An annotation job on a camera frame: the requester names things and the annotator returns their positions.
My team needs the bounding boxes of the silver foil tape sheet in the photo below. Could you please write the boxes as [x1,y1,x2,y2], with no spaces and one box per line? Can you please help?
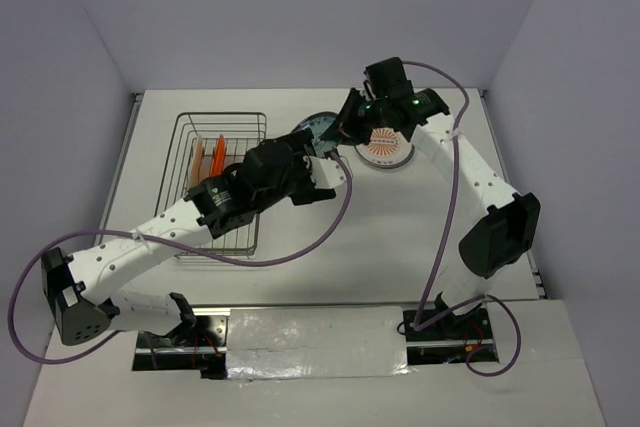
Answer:
[226,306,409,381]

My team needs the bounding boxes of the grey wire dish rack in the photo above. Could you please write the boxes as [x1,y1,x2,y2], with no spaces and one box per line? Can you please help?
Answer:
[154,111,268,261]

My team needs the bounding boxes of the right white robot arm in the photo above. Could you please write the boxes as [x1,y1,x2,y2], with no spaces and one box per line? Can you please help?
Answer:
[322,57,540,338]

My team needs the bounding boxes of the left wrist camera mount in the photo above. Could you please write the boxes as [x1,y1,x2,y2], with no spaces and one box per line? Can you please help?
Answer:
[308,156,350,190]

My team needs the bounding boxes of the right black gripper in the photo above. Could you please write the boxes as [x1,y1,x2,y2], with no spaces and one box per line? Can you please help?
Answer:
[322,87,390,146]

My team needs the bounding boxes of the cream plate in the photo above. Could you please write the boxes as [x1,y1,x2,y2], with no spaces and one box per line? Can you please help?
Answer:
[188,135,205,188]

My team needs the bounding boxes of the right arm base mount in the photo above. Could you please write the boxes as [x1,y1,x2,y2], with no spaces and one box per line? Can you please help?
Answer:
[396,305,493,343]

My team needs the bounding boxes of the orange sunburst plate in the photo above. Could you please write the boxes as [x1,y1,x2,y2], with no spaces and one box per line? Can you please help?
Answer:
[355,128,414,170]

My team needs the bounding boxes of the green plate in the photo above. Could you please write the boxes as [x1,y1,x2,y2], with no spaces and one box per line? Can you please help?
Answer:
[293,111,338,158]

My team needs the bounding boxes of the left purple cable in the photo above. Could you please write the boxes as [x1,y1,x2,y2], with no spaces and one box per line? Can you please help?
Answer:
[6,151,354,366]

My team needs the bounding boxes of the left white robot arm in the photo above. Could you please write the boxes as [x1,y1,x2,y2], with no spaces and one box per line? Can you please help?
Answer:
[40,130,348,346]

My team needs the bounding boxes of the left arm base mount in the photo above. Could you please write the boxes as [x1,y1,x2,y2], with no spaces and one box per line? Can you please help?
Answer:
[132,309,230,380]

